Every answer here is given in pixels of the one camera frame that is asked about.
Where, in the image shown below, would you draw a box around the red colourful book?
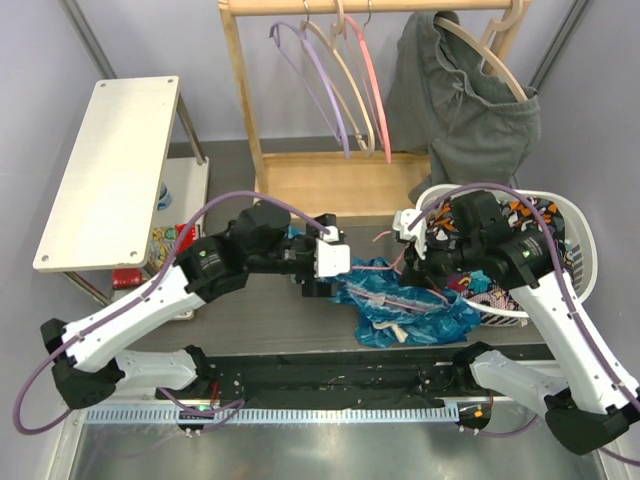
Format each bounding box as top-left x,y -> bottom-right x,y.
111,224 -> 186,290

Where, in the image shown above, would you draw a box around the wooden clothes rack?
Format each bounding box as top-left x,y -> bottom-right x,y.
219,1 -> 529,225

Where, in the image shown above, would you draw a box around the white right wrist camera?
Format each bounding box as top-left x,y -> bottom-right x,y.
392,208 -> 427,260

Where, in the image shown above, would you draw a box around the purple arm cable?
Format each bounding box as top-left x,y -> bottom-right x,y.
12,192 -> 334,436
407,183 -> 640,469

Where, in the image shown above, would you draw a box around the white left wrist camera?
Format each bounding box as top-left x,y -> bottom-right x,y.
314,226 -> 351,279

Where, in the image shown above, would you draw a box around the white two-tier side table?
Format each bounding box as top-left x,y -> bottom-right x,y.
33,76 -> 209,306

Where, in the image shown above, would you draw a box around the blue white cup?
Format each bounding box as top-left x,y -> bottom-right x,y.
156,182 -> 172,211

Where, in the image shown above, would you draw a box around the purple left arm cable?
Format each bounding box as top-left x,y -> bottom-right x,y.
12,192 -> 334,436

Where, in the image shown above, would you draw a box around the grey shorts on hanger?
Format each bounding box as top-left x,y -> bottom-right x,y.
384,11 -> 541,201

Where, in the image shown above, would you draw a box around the blue patterned shorts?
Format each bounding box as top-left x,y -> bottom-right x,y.
287,224 -> 484,349

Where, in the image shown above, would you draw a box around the white laundry basket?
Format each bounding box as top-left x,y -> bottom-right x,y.
415,183 -> 600,327

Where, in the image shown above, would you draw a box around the white slotted cable duct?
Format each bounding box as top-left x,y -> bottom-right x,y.
85,403 -> 459,426

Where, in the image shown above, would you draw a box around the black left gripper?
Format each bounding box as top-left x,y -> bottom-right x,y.
248,215 -> 343,294

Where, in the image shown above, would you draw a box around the colourful patterned clothes in basket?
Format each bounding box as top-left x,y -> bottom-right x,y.
426,197 -> 574,311

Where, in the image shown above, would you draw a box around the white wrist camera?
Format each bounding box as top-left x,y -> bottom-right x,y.
314,226 -> 351,279
392,208 -> 427,260

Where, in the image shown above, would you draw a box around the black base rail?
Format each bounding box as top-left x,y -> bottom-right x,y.
172,348 -> 492,410

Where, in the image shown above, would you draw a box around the pink wire hanger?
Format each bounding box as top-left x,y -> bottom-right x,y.
347,230 -> 450,313

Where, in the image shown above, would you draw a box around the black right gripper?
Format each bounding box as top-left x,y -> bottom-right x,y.
399,227 -> 483,292

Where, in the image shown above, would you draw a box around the pink plastic hanger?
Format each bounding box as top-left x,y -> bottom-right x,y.
345,14 -> 392,164

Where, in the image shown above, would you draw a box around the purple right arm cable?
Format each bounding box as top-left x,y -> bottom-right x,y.
407,183 -> 640,469

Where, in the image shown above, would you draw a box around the light wooden hanger with shorts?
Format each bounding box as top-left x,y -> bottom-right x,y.
434,0 -> 528,103

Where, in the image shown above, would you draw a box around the purple plastic hanger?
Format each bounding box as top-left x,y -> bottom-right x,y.
268,22 -> 355,161

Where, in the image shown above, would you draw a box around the beige wooden hanger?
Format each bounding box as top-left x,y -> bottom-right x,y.
300,0 -> 376,157

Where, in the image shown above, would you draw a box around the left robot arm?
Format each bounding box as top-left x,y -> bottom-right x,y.
41,202 -> 351,410

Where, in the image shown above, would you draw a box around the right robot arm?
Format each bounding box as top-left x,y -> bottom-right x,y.
392,183 -> 639,455

